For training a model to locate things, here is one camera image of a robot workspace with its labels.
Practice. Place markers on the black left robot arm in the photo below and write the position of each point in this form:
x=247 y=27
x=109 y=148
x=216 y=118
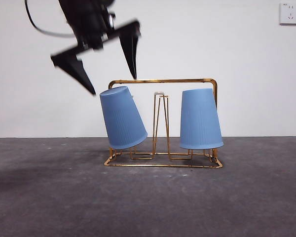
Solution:
x=86 y=19

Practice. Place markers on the white wall socket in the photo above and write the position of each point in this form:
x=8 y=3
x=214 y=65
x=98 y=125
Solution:
x=289 y=14

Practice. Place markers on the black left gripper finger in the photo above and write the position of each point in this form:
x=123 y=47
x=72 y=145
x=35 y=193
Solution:
x=74 y=66
x=131 y=51

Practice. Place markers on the blue ribbed plastic cup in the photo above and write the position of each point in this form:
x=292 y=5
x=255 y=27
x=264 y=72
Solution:
x=201 y=121
x=123 y=121

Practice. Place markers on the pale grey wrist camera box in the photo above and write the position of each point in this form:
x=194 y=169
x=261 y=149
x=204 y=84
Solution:
x=111 y=19

